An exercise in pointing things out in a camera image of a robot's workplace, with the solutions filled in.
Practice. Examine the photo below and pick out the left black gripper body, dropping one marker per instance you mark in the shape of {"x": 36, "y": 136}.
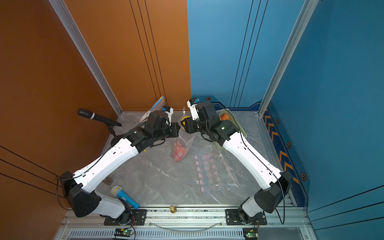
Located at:
{"x": 168, "y": 132}

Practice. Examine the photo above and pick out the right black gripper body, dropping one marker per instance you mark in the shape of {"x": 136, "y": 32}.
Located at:
{"x": 196, "y": 126}

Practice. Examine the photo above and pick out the clear blue-zipper zip bag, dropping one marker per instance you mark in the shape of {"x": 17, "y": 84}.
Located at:
{"x": 157, "y": 106}

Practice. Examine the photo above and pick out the pink peach with leaf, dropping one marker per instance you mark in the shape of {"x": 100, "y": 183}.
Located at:
{"x": 177, "y": 147}

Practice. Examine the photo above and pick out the pink-dotted zip bag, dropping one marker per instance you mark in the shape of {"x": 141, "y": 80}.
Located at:
{"x": 214, "y": 173}
{"x": 184, "y": 138}

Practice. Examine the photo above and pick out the pale pink peach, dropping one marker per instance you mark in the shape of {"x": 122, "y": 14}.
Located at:
{"x": 179, "y": 155}

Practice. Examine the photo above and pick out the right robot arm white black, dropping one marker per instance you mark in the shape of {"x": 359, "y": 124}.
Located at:
{"x": 274, "y": 183}

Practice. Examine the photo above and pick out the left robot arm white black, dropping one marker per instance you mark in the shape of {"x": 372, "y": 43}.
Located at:
{"x": 79, "y": 188}

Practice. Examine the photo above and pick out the orange red wrinkled peach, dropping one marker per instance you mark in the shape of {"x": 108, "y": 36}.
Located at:
{"x": 224, "y": 117}

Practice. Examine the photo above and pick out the green plastic fruit basket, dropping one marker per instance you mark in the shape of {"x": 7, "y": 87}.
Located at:
{"x": 228, "y": 130}

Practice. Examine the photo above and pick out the black microphone on stand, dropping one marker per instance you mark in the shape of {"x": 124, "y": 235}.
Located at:
{"x": 109, "y": 122}

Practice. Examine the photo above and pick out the blue handheld microphone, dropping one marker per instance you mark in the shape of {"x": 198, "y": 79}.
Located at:
{"x": 118, "y": 192}

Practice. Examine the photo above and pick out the left green circuit board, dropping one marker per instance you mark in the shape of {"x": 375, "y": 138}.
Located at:
{"x": 123, "y": 233}

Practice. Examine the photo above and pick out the green circuit board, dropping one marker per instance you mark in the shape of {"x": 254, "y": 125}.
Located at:
{"x": 250, "y": 234}
{"x": 123, "y": 233}

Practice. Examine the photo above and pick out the right green circuit board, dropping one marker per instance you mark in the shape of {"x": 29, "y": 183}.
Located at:
{"x": 250, "y": 234}

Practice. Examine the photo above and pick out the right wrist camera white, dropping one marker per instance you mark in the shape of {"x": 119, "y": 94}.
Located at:
{"x": 192, "y": 103}

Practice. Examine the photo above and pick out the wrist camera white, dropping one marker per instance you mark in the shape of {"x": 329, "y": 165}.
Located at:
{"x": 169, "y": 111}
{"x": 192, "y": 103}

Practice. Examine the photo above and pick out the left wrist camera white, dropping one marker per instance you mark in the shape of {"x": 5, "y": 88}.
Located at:
{"x": 169, "y": 111}

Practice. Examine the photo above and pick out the brass knob on rail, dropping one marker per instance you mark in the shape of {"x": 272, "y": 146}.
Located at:
{"x": 173, "y": 209}

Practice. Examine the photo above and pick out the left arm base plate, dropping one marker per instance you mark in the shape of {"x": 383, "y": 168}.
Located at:
{"x": 133, "y": 217}

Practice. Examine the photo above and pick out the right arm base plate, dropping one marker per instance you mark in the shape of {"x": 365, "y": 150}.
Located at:
{"x": 236, "y": 217}

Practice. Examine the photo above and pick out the aluminium front rail frame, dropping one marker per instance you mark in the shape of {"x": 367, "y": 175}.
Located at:
{"x": 191, "y": 222}

